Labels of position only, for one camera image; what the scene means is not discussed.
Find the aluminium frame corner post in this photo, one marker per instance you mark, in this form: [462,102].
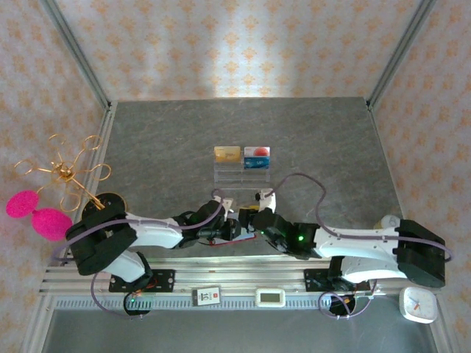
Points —
[76,51]
[402,51]

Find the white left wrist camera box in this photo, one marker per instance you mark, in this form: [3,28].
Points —
[228,204]

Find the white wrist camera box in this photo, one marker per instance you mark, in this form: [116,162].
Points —
[266,200]
[228,204]

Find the white square clock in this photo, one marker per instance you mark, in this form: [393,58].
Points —
[418,305]

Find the gold credit card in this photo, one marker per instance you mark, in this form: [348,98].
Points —
[227,154]

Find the aluminium mounting rail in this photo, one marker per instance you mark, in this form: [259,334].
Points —
[239,270]

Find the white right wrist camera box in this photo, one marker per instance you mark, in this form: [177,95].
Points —
[266,200]

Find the clear acrylic card stand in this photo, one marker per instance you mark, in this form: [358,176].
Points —
[241,179]

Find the pink fuzzy double-oval pad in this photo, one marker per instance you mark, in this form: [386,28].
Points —
[51,224]

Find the red and white card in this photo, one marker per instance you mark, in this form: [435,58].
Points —
[257,152]

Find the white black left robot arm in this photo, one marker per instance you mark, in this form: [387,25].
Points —
[154,231]

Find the white label tag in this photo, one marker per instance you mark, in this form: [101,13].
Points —
[206,296]

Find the white digital timer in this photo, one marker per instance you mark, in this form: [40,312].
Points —
[271,297]

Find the white yellow cup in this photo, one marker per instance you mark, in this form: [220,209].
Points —
[388,221]

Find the aluminium table side rail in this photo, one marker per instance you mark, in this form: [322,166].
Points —
[107,121]
[386,162]

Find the red card holder booklet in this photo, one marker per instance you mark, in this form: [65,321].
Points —
[217,243]

